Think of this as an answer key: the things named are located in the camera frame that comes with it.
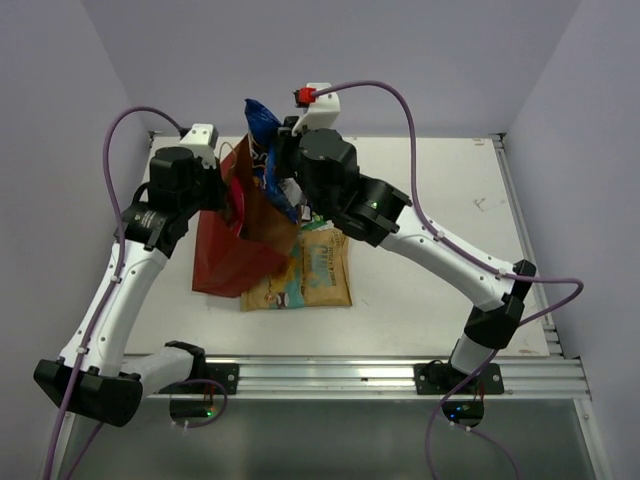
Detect small green snack packet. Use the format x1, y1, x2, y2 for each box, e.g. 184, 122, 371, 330
299, 203, 333, 231

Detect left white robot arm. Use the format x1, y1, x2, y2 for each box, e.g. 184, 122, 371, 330
34, 144, 228, 427

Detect tan popcorn chips bag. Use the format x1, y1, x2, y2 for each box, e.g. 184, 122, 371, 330
240, 228, 352, 312

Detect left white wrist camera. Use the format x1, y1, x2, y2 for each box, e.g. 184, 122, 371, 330
178, 123, 218, 165

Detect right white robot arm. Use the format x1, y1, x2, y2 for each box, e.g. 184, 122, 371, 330
275, 116, 536, 393

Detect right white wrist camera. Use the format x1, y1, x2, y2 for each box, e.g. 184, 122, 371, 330
292, 82, 341, 135

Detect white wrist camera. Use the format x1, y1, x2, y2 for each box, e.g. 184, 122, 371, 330
292, 82, 341, 135
178, 123, 218, 165

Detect aluminium mounting rail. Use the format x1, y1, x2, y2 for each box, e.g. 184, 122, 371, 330
124, 355, 586, 400

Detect pink Real chips bag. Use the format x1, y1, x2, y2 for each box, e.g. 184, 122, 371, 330
222, 178, 245, 237

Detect red paper bag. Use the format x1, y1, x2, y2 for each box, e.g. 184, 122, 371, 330
192, 137, 300, 298

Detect blue Doritos chips bag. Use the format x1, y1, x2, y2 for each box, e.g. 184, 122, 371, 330
244, 98, 299, 225

